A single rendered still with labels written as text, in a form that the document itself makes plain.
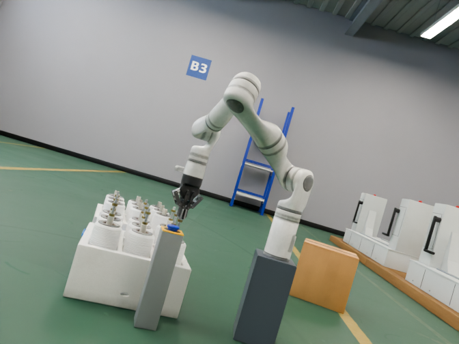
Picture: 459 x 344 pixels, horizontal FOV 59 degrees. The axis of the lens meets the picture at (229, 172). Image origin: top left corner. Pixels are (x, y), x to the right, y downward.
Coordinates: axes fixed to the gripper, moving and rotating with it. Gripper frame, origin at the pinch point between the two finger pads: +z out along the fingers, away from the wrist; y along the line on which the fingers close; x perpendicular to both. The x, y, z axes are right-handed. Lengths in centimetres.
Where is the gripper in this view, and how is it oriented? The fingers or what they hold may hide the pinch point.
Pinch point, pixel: (182, 213)
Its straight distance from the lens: 150.1
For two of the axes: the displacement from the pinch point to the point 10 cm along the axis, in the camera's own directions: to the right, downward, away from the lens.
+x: -5.8, -1.7, 8.0
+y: 7.6, 2.3, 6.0
